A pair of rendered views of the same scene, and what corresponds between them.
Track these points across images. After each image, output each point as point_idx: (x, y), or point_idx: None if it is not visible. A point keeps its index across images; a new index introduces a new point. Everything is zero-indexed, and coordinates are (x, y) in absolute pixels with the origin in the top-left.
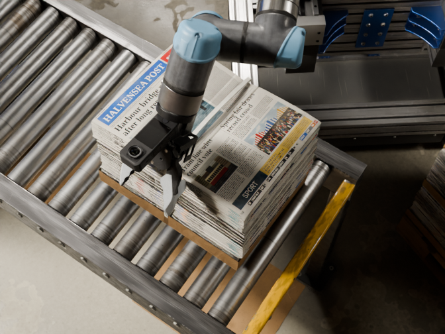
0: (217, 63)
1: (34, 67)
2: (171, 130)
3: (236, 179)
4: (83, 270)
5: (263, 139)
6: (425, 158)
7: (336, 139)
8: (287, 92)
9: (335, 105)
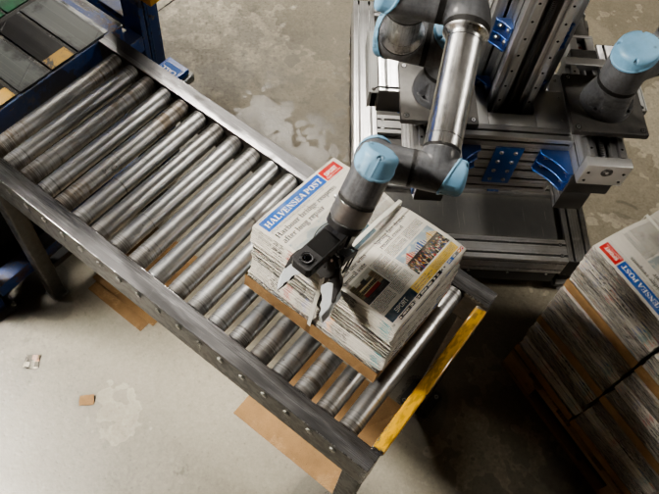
0: None
1: (179, 168)
2: (340, 242)
3: (388, 293)
4: (184, 377)
5: (413, 259)
6: (533, 296)
7: None
8: None
9: (453, 235)
